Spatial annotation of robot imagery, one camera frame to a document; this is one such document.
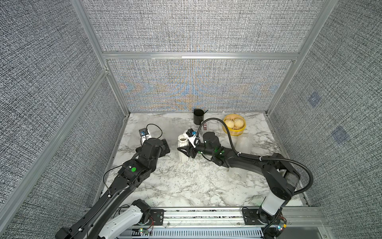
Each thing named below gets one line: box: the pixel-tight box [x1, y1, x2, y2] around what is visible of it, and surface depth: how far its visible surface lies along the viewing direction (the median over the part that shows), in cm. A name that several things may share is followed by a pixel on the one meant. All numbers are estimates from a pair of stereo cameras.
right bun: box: [233, 118, 245, 128], surface depth 108 cm
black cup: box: [193, 109, 205, 125], surface depth 111 cm
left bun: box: [224, 119, 235, 129], surface depth 108 cm
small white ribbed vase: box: [177, 134, 190, 163], surface depth 77 cm
